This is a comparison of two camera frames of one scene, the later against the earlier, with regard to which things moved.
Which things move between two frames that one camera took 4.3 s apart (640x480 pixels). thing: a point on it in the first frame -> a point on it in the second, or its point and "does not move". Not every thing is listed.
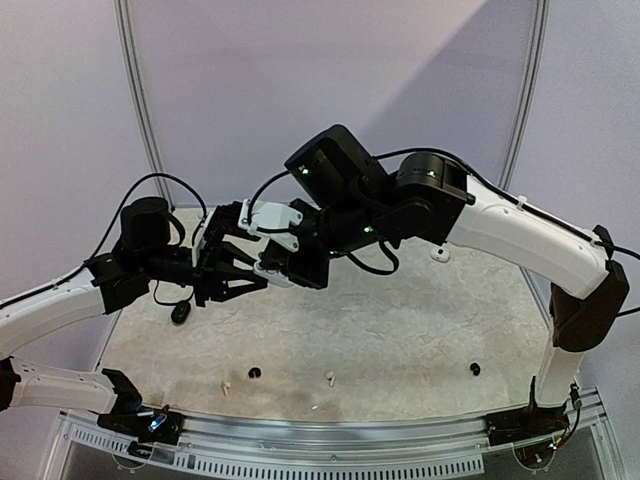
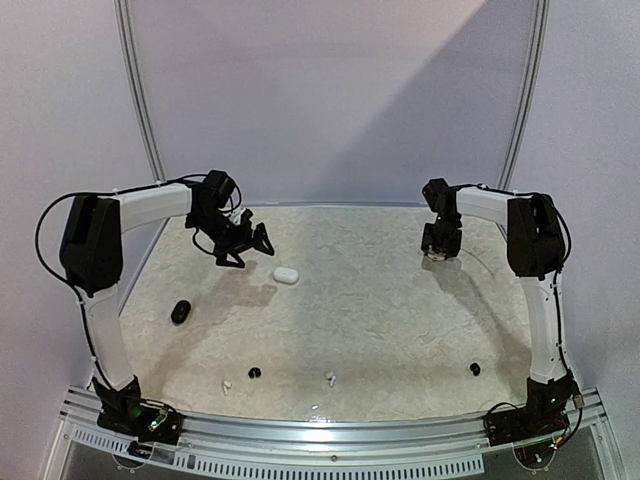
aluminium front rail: [447, 446] does not move
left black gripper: [214, 268] -> [243, 241]
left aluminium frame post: [134, 65] does not move
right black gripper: [307, 267] -> [441, 240]
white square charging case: [440, 254] does not move
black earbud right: [475, 368] does not move
